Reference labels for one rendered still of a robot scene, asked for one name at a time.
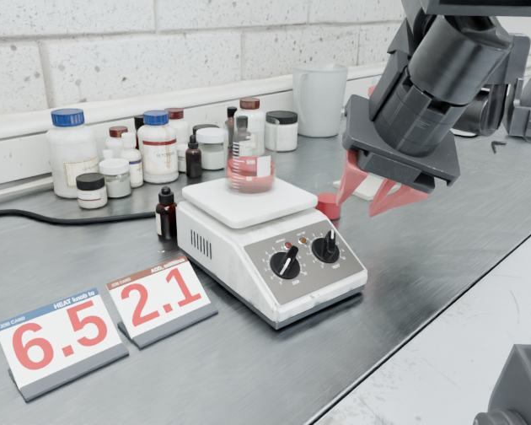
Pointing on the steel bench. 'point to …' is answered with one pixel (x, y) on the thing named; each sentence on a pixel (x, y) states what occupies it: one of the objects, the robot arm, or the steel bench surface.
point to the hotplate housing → (230, 262)
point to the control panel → (260, 256)
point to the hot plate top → (278, 197)
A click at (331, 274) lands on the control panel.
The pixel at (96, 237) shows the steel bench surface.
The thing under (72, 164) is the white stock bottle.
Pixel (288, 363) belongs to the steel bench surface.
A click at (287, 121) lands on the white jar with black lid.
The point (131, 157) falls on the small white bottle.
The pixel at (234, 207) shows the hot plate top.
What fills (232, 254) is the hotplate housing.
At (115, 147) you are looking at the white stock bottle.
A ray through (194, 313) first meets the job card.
